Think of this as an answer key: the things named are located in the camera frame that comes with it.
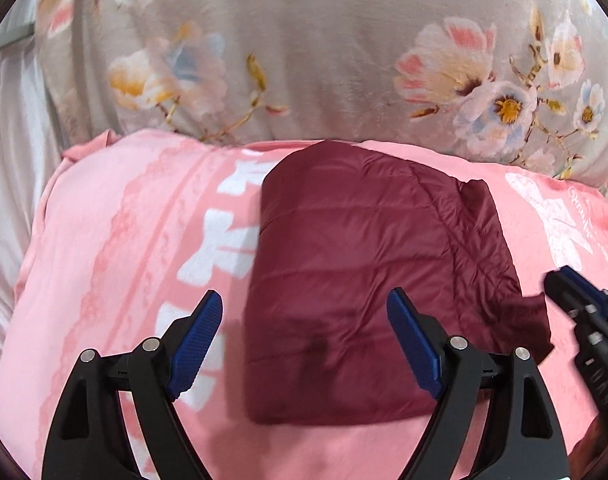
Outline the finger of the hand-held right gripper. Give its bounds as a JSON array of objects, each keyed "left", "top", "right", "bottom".
[
  {"left": 543, "top": 271, "right": 605, "bottom": 356},
  {"left": 558, "top": 265, "right": 608, "bottom": 318}
]

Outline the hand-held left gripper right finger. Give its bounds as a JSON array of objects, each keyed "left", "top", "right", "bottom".
[{"left": 386, "top": 287, "right": 571, "bottom": 480}]

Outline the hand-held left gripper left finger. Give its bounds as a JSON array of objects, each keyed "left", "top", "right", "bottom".
[{"left": 41, "top": 290, "right": 226, "bottom": 480}]

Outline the maroon quilted puffer jacket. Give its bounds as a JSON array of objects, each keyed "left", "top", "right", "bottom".
[{"left": 244, "top": 139, "right": 556, "bottom": 413}]

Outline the pink printed blanket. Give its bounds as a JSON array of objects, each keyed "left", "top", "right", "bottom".
[{"left": 0, "top": 129, "right": 608, "bottom": 480}]

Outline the white bed sheet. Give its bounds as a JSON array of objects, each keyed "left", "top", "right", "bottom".
[{"left": 0, "top": 0, "right": 72, "bottom": 391}]

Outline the grey floral quilt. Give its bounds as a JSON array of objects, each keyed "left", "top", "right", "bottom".
[{"left": 34, "top": 0, "right": 608, "bottom": 193}]

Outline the grey metal bar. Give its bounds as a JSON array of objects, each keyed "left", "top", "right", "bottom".
[{"left": 0, "top": 22, "right": 37, "bottom": 57}]

